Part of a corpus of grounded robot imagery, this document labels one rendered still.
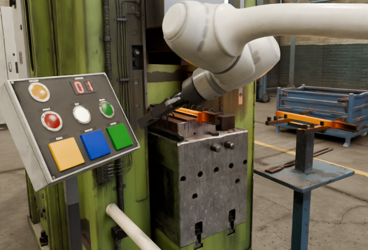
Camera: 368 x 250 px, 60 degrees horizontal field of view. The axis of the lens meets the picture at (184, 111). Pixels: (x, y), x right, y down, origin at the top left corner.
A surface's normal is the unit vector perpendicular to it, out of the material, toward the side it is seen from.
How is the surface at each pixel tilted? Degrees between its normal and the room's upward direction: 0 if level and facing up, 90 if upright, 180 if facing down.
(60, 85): 60
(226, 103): 90
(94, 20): 90
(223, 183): 90
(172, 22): 71
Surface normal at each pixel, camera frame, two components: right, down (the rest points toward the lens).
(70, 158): 0.73, -0.43
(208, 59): 0.03, 0.93
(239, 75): 0.15, 0.85
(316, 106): -0.77, 0.11
